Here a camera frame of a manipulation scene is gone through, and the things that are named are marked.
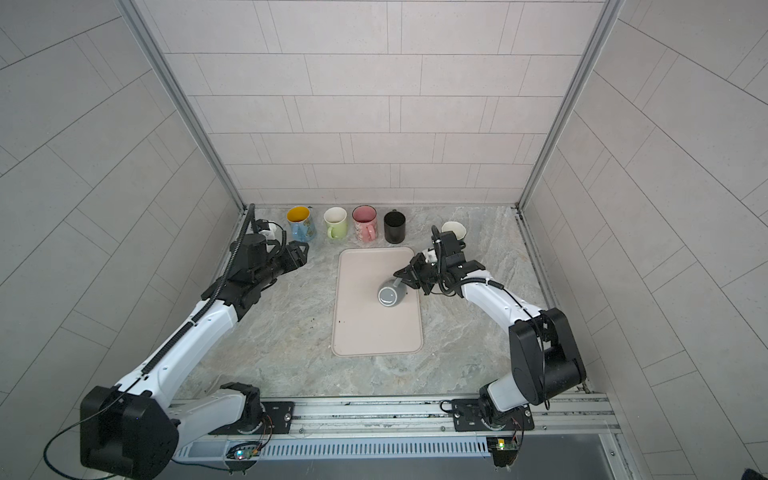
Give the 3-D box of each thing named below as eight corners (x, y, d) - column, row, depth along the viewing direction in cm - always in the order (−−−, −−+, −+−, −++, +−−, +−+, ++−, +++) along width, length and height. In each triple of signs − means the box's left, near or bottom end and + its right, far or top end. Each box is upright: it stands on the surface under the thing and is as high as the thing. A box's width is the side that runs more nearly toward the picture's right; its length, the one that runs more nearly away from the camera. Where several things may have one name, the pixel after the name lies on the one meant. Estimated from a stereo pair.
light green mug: (326, 247, 106) (320, 228, 98) (330, 225, 113) (325, 206, 105) (347, 247, 106) (343, 228, 98) (350, 225, 113) (347, 206, 105)
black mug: (384, 243, 108) (384, 228, 101) (385, 224, 114) (384, 208, 107) (405, 243, 108) (405, 228, 101) (404, 224, 114) (405, 208, 107)
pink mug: (353, 246, 105) (350, 229, 98) (356, 221, 113) (353, 204, 105) (375, 246, 105) (374, 229, 98) (377, 222, 113) (375, 204, 105)
